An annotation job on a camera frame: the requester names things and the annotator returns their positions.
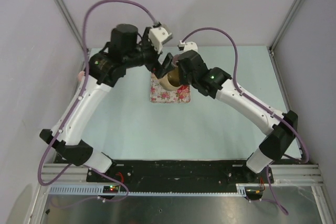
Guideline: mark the purple mug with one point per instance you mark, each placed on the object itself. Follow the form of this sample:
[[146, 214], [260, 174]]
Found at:
[[175, 60]]

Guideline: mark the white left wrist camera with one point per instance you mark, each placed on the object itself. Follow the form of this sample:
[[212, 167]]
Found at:
[[159, 36]]

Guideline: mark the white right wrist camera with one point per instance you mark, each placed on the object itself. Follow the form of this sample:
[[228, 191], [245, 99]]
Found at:
[[186, 46]]

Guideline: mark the aluminium frame rail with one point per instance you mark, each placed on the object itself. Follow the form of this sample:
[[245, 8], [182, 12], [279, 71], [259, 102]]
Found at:
[[284, 175]]

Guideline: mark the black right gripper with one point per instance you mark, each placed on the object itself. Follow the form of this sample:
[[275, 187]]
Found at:
[[182, 81]]

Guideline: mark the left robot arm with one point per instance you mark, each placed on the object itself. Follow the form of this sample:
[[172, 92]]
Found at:
[[126, 49]]

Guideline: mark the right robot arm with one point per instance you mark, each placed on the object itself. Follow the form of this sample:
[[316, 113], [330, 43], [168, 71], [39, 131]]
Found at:
[[277, 126]]

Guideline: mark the grey slotted cable duct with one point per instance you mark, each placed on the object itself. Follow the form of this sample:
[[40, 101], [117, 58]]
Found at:
[[109, 190]]

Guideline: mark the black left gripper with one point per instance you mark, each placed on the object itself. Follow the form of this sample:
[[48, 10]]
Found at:
[[154, 66]]

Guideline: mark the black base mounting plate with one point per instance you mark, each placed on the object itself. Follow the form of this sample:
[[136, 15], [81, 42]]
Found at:
[[232, 171]]

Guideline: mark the floral pattern tray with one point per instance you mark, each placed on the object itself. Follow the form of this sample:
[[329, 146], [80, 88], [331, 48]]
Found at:
[[160, 95]]

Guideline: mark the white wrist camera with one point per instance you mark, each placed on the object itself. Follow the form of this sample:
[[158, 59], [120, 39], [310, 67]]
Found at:
[[186, 46], [159, 36]]

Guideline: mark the pink ceramic mug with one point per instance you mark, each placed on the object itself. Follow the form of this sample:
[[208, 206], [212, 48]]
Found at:
[[81, 75]]

